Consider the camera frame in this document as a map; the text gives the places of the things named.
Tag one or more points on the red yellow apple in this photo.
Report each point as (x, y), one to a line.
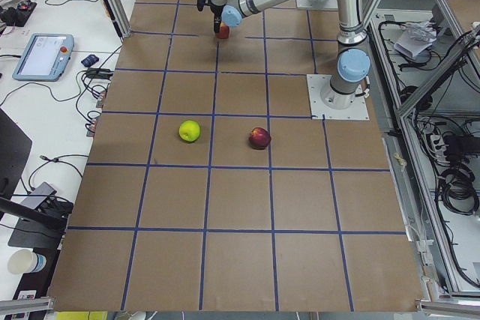
(223, 32)

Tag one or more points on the small dark blue pouch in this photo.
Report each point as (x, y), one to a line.
(90, 60)

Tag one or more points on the grey usb hub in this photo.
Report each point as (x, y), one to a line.
(38, 196)

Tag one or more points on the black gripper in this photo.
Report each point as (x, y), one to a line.
(216, 12)

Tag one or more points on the crumpled white paper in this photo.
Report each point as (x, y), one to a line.
(416, 38)

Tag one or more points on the near blue teach pendant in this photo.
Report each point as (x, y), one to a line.
(45, 57)

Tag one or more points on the green apple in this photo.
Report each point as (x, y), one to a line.
(189, 131)

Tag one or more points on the black monitor stand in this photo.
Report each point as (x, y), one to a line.
(42, 217)

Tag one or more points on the white paper cup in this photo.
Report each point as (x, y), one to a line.
(26, 262)

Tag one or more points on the dark red apple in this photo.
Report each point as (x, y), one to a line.
(259, 138)

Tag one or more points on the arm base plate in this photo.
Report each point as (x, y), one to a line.
(326, 104)
(328, 5)

